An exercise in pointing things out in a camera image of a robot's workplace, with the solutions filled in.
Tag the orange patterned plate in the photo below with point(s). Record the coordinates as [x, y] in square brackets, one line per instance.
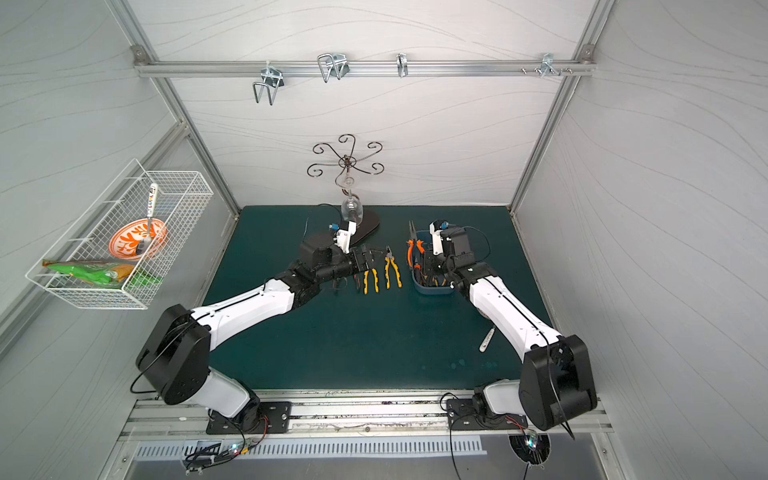
[123, 243]

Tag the aluminium cross rail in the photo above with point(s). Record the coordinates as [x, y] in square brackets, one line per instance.
[358, 68]

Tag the small yellow black pliers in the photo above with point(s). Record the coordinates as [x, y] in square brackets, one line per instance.
[370, 282]

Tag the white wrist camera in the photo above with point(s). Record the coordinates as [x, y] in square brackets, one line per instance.
[342, 234]
[435, 229]

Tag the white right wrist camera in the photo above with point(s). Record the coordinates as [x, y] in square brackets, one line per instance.
[435, 229]

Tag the clear wine glass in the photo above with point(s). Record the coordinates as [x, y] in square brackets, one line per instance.
[352, 209]

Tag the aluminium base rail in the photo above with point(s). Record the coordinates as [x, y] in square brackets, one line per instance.
[314, 413]

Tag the green snack bag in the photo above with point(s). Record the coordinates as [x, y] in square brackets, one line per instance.
[103, 273]

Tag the metal hook clamp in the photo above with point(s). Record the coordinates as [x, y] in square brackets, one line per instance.
[333, 65]
[267, 87]
[548, 66]

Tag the metal hook clamp left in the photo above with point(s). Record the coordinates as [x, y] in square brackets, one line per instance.
[267, 87]

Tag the metal hook clamp right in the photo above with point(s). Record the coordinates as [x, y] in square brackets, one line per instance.
[548, 66]

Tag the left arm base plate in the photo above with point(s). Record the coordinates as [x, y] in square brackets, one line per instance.
[272, 417]

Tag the teal plastic storage box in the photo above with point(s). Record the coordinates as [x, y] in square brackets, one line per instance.
[429, 260]

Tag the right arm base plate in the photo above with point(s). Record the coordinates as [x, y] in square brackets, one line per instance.
[464, 415]

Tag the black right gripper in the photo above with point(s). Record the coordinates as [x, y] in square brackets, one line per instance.
[435, 265]

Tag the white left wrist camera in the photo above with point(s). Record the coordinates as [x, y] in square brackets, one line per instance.
[342, 234]

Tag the yellow handled pliers in box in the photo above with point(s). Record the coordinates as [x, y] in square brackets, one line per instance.
[431, 278]

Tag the large yellow black pliers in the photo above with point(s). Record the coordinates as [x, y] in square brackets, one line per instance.
[391, 269]

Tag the orange black pliers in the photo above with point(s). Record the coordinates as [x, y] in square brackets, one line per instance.
[416, 249]

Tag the metal hook small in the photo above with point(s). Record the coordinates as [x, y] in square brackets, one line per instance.
[402, 65]

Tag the spoon in basket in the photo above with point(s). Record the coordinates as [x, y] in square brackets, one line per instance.
[146, 239]

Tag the white wire basket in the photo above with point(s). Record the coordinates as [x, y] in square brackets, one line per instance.
[183, 196]

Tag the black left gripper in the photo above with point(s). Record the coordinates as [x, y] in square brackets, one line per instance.
[354, 264]

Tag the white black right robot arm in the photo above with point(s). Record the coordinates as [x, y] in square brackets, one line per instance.
[556, 383]

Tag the metal hook clamp middle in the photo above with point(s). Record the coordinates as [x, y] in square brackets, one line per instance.
[333, 65]

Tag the white vented cable duct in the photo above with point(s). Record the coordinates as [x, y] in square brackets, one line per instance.
[281, 447]

